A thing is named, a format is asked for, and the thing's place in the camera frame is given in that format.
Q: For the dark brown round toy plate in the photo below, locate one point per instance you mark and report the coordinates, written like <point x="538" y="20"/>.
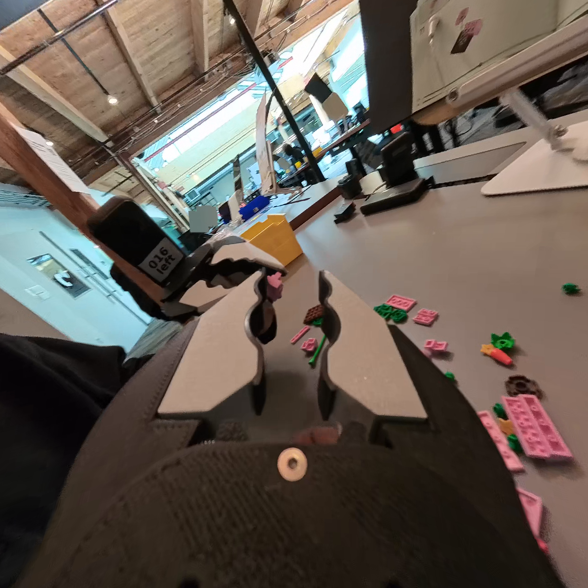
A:
<point x="521" y="385"/>

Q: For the black pole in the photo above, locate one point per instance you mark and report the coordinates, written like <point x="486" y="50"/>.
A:
<point x="275" y="87"/>

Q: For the coral toy cone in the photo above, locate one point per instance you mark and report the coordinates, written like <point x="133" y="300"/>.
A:
<point x="501" y="357"/>
<point x="543" y="545"/>

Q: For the pile of pink toy bricks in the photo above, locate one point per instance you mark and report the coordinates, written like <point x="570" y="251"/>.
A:
<point x="535" y="427"/>

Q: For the small black battery box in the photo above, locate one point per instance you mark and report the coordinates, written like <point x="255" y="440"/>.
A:
<point x="351" y="181"/>

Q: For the person's right hand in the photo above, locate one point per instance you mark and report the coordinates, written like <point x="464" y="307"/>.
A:
<point x="319" y="435"/>

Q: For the white book stand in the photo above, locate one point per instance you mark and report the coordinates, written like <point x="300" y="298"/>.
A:
<point x="537" y="165"/>

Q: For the brown square toy plate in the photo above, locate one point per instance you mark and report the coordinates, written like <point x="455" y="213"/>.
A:
<point x="313" y="314"/>

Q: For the small pink toy brick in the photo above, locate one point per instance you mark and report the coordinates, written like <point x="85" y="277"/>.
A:
<point x="274" y="285"/>

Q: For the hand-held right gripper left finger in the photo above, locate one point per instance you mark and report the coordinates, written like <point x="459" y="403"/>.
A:
<point x="211" y="367"/>

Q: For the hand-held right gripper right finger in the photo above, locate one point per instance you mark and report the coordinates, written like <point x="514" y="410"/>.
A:
<point x="372" y="367"/>

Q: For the black panel on cardboard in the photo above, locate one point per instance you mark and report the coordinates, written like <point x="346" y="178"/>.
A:
<point x="317" y="87"/>

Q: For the white paper notice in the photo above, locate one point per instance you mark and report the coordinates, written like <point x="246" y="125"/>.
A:
<point x="55" y="160"/>

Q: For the paper instruction booklet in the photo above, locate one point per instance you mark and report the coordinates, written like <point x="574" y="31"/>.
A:
<point x="441" y="59"/>

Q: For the long wooden desk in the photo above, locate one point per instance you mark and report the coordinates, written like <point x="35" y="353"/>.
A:
<point x="349" y="133"/>

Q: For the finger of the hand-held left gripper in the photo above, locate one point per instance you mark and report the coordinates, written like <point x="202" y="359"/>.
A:
<point x="211" y="296"/>
<point x="248" y="255"/>

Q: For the blue plastic bin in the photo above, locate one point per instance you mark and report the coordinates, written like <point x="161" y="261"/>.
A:
<point x="255" y="207"/>

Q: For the yellow plastic bin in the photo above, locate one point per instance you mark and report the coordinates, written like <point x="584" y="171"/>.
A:
<point x="271" y="239"/>

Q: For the flat small black device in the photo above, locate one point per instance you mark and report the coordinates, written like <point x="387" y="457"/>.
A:
<point x="344" y="212"/>

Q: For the black dock device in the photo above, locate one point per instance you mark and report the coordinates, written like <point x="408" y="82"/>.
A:
<point x="395" y="193"/>

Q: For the dark grey board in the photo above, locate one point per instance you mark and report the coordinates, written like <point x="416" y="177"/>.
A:
<point x="386" y="69"/>

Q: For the wooden display easel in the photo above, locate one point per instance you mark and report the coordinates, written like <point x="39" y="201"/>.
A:
<point x="262" y="138"/>

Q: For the green toy stem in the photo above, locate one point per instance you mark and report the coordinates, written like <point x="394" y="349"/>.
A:
<point x="318" y="350"/>

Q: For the wooden post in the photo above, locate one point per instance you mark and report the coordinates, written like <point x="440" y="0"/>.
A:
<point x="41" y="188"/>

